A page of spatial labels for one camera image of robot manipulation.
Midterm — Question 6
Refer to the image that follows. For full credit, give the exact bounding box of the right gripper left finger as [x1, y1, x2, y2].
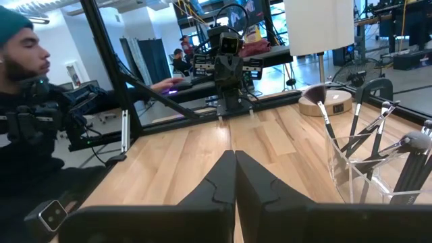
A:
[59, 150, 237, 243]

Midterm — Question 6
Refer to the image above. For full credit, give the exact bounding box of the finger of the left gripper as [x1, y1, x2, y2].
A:
[215, 57, 230, 87]
[229, 57, 244, 87]

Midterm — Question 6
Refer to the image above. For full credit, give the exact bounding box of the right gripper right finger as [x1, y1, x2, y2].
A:
[236, 151, 432, 243]

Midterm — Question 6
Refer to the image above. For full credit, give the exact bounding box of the fan makeup brush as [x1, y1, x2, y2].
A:
[301, 83, 342, 159]

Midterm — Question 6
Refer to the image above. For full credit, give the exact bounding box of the round-head makeup brush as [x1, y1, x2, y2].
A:
[391, 130, 432, 206]

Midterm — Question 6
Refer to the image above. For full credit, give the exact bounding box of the person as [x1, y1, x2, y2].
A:
[171, 48, 194, 78]
[0, 5, 185, 243]
[178, 34, 196, 58]

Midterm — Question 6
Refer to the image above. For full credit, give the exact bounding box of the black computer mouse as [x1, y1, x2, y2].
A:
[170, 82, 194, 92]

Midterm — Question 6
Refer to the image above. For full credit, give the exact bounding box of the pink cloth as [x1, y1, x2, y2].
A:
[238, 38, 273, 58]

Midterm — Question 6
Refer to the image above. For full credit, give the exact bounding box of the person's hand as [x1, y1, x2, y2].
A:
[151, 77, 185, 94]

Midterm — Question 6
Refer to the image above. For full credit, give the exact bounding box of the dark blue curtain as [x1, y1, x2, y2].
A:
[137, 38, 172, 84]

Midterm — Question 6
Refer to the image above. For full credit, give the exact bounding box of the computer monitor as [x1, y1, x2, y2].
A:
[225, 0, 267, 24]

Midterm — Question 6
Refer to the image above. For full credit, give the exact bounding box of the clear acrylic brush holder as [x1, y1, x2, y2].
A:
[323, 132, 432, 206]

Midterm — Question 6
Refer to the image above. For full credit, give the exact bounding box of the white-shade wooden-base table lamp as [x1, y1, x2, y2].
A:
[283, 0, 355, 117]

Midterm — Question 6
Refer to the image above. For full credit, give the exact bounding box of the black spoked wheel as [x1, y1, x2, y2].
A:
[331, 56, 385, 89]

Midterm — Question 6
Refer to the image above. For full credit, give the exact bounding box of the black floor box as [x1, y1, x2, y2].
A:
[392, 48, 432, 72]

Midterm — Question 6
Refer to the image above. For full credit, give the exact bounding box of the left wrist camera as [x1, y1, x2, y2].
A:
[217, 31, 242, 56]

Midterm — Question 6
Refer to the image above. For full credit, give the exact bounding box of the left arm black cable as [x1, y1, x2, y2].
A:
[213, 2, 251, 34]

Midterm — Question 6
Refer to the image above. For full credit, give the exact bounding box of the black aluminium table frame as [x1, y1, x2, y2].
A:
[67, 0, 432, 166]

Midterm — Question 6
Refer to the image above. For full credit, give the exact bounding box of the silver frame bracket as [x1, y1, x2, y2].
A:
[120, 109, 131, 154]

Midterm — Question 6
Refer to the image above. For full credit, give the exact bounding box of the silver-faced camera box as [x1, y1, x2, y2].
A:
[25, 198, 68, 237]

